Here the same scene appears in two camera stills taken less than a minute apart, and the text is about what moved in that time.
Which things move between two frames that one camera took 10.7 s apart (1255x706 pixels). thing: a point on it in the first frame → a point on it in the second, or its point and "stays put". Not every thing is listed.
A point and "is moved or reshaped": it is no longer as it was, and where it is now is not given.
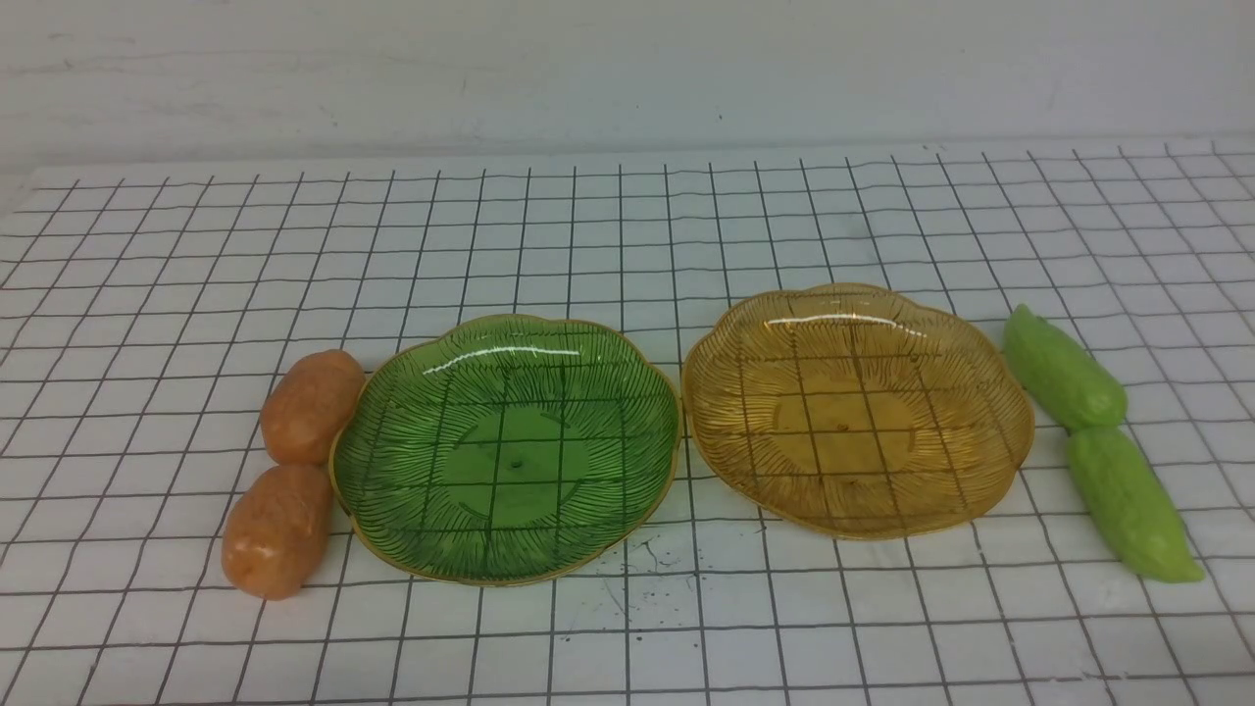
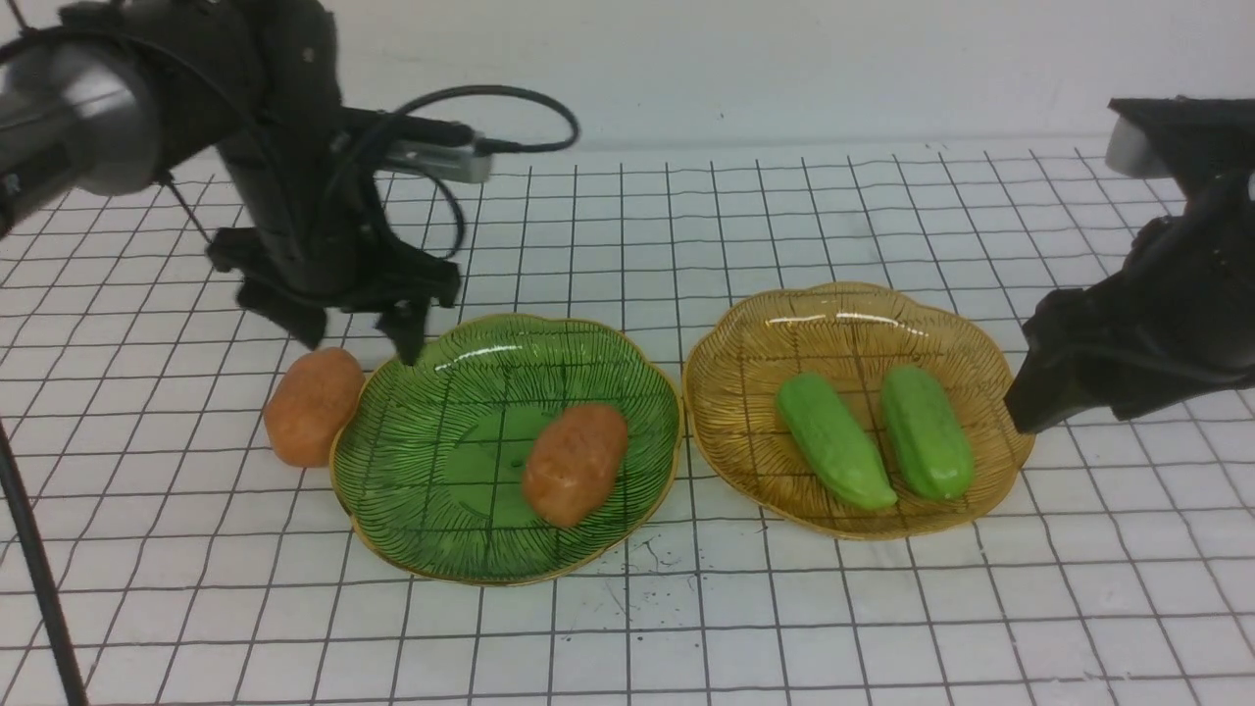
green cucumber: [1071, 380] is moved or reshaped
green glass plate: [503, 449] stays put
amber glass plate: [852, 412] stays put
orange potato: [308, 404] stays put
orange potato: [276, 529] → [571, 461]
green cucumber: [1132, 505] → [928, 436]
